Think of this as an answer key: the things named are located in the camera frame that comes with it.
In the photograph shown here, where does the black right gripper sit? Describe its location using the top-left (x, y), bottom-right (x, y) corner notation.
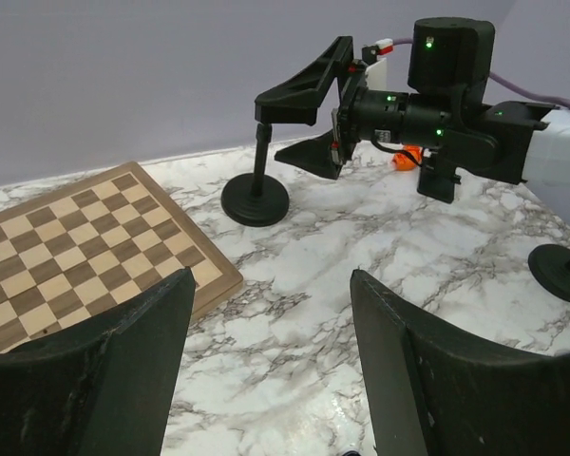
top-left (255, 36), bottom-right (375, 180)

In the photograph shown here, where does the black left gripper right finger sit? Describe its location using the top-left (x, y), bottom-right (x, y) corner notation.
top-left (350, 269), bottom-right (570, 455)

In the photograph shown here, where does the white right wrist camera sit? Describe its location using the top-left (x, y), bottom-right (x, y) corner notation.
top-left (361, 38), bottom-right (394, 91)

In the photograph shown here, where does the orange plastic block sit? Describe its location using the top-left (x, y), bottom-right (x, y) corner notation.
top-left (391, 144), bottom-right (424, 171)

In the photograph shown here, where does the wooden chessboard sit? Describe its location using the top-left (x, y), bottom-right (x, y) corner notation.
top-left (0, 162), bottom-right (243, 352)

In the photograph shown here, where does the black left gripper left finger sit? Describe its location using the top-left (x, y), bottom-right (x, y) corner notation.
top-left (0, 268), bottom-right (196, 456)

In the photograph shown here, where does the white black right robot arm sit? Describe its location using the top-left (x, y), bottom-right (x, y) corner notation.
top-left (255, 17), bottom-right (570, 186)

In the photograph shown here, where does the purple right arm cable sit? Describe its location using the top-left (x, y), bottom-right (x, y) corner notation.
top-left (391, 35), bottom-right (570, 115)

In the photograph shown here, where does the black round-base pole phone stand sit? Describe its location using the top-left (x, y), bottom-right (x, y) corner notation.
top-left (220, 123), bottom-right (290, 227)

